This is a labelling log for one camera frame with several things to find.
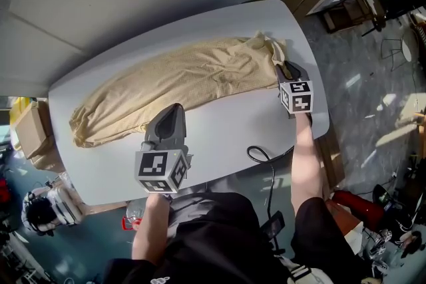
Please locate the person's black shirt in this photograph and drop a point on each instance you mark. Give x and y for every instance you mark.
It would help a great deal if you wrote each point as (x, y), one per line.
(216, 242)

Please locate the large cardboard box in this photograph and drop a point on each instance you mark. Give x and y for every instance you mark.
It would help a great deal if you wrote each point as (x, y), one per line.
(48, 156)

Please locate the person's right forearm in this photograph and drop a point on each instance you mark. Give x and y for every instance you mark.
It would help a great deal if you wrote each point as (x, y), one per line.
(306, 163)

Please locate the open cardboard box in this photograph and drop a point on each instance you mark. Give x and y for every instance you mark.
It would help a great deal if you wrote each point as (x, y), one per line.
(346, 226)

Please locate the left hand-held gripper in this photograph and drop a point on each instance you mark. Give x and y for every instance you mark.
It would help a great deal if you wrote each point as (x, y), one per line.
(151, 164)

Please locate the black chair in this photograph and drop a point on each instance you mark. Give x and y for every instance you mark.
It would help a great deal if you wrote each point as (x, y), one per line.
(402, 0)

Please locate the black flat device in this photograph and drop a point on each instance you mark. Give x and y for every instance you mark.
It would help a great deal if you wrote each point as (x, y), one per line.
(273, 226)

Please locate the yellow plastic bin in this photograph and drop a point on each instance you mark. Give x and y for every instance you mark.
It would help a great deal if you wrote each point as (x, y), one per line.
(16, 109)

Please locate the wooden chair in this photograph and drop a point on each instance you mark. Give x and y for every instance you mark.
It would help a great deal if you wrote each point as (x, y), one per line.
(349, 13)

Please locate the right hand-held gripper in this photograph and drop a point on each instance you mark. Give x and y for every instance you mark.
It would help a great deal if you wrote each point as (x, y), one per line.
(301, 99)

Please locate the person's left forearm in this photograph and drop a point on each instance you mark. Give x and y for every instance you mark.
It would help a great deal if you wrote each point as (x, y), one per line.
(151, 229)

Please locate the grey waist pouch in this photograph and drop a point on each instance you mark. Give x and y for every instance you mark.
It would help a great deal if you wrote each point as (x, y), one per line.
(309, 274)

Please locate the small cardboard box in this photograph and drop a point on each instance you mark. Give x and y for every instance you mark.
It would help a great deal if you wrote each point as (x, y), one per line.
(31, 129)

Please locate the red bag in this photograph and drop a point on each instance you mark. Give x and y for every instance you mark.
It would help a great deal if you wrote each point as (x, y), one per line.
(362, 207)

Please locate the silver suitcase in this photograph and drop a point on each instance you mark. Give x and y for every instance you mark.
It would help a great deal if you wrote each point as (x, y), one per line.
(65, 206)

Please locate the beige cloth trousers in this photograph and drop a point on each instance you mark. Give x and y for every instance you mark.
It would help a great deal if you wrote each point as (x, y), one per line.
(173, 80)

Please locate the stack of wooden planks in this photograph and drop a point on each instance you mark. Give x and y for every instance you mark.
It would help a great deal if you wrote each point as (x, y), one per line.
(331, 159)

